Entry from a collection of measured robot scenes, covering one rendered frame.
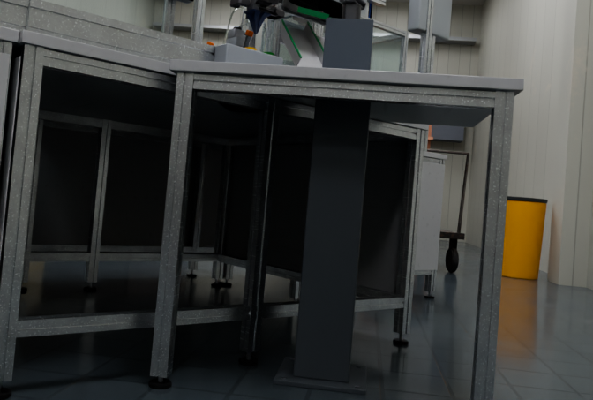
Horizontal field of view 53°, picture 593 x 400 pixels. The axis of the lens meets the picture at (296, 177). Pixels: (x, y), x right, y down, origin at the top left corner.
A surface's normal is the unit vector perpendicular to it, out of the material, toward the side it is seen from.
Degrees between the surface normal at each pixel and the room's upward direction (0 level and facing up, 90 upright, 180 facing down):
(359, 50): 90
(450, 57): 90
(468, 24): 90
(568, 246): 90
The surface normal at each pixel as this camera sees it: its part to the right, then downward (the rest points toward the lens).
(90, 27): 0.63, 0.03
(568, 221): -0.11, -0.04
